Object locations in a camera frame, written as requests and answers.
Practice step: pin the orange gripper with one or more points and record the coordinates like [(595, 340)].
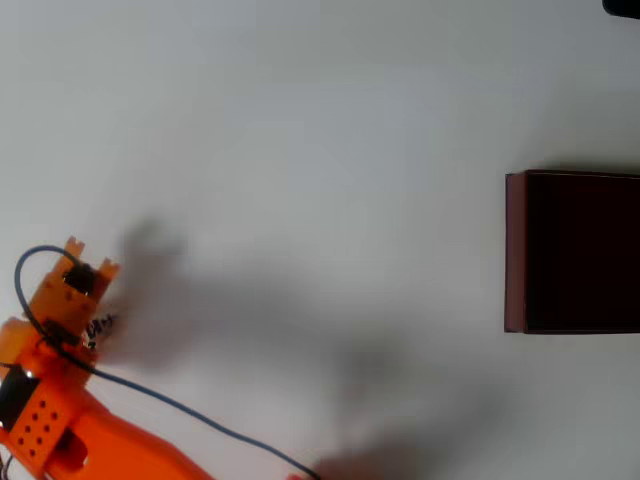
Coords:
[(64, 298)]

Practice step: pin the small white figurine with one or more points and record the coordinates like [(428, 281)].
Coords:
[(102, 325)]

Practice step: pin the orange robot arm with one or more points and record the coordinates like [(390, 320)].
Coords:
[(125, 450)]

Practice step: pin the dark red open box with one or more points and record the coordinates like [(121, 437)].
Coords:
[(575, 250)]

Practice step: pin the black object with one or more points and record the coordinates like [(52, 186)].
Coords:
[(625, 6)]

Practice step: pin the orange camera mount bracket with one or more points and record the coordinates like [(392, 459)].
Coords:
[(60, 300)]

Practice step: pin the small black camera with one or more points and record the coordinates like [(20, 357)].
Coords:
[(80, 276)]

